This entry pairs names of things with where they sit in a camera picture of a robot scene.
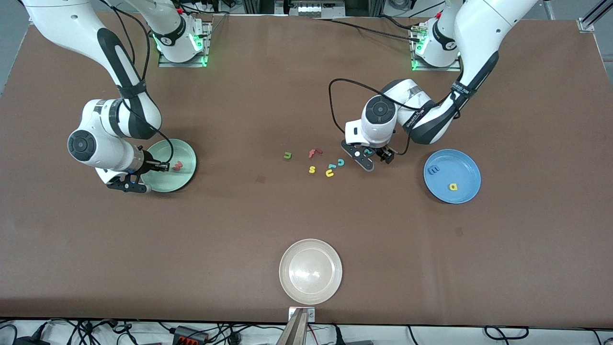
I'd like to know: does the green plate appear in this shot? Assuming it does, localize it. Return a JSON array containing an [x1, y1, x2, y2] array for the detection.
[[140, 139, 197, 193]]

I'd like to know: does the blue plate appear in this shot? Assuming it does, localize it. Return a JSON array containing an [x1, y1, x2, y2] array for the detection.
[[423, 149, 481, 205]]

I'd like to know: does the brown table cover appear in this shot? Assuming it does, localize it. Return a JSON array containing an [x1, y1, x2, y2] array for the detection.
[[0, 11, 613, 330]]

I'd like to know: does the grey control box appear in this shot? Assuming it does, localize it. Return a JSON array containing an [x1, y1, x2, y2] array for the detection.
[[275, 0, 346, 18]]

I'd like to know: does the beige plate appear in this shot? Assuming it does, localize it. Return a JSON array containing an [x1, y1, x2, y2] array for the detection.
[[279, 239, 343, 305]]

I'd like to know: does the black orange power strip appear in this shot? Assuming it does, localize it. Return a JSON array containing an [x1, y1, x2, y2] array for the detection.
[[172, 325, 209, 345]]

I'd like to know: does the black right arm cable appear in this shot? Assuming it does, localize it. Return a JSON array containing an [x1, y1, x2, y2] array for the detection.
[[103, 0, 175, 166]]

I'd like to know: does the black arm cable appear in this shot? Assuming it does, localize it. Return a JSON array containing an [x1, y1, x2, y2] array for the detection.
[[329, 78, 412, 157], [103, 0, 175, 166]]

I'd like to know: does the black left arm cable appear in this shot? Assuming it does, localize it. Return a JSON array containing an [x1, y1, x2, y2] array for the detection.
[[329, 78, 412, 157]]

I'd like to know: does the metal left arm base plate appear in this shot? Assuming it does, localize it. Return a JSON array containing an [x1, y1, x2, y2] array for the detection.
[[410, 28, 463, 73]]

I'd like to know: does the black cable across table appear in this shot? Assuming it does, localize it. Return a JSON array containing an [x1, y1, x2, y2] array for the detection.
[[311, 14, 424, 44]]

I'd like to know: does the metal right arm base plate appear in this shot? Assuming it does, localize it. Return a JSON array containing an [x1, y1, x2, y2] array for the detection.
[[158, 18, 214, 68]]

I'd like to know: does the aluminium camera post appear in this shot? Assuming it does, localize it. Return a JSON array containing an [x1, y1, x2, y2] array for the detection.
[[276, 308, 310, 345]]

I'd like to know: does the black looped cable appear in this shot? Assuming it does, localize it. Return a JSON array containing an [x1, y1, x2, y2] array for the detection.
[[483, 325, 530, 341]]

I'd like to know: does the aluminium frame post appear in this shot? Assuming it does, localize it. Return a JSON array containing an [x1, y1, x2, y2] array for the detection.
[[577, 0, 613, 33]]

